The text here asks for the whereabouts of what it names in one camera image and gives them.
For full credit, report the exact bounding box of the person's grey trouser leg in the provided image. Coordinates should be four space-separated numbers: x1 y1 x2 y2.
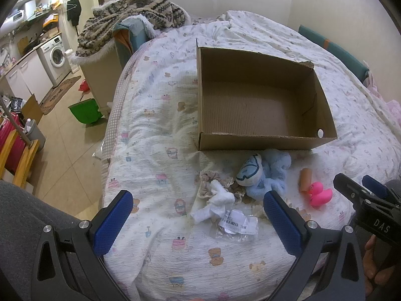
0 181 79 300

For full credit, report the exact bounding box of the person's right hand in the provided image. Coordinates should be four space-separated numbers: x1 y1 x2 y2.
363 235 395 296

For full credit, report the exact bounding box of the teal cushion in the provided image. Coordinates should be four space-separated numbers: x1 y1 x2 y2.
112 18 149 69

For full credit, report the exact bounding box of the white kitchen cabinet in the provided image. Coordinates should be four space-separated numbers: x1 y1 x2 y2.
6 51 53 104

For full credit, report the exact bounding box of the brown door mat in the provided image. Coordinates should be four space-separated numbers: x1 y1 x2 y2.
40 76 81 115

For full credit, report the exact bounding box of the grey trash bin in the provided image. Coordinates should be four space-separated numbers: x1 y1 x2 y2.
23 118 46 152

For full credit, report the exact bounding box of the brown cardboard box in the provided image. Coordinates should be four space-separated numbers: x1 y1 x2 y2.
196 46 337 151

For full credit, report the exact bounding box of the brown cardboard tube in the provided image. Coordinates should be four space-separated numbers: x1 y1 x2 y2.
299 168 313 194

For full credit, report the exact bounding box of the white cloth sock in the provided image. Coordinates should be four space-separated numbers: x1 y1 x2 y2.
191 179 235 224

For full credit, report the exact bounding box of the light blue plush toy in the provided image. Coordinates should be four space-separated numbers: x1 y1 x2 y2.
235 149 291 201

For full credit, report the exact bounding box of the white washing machine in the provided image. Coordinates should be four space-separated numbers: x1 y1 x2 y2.
37 34 71 87

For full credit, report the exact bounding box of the black hanging garment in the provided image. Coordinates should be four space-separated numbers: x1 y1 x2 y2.
67 0 81 27

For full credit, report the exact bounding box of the brown patterned knit blanket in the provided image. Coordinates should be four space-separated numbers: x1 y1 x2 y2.
74 0 192 64

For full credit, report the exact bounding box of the clear labelled plastic bag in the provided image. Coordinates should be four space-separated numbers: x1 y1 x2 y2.
209 209 259 243

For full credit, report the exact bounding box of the pink rubber duck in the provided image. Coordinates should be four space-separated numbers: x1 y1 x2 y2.
307 181 333 207

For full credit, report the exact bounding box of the beige armchair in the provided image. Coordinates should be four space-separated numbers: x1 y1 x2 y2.
71 46 122 118

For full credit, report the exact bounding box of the yellow wooden chair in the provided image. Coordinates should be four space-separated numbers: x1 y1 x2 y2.
1 130 39 190

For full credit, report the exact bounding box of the beige lace scrunchie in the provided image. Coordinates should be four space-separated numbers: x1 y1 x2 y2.
197 170 245 201

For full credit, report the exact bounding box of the teal headboard bumper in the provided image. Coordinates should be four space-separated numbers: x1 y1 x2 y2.
298 25 369 83

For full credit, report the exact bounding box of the green dustpan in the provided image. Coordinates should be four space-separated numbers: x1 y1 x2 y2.
69 99 103 124

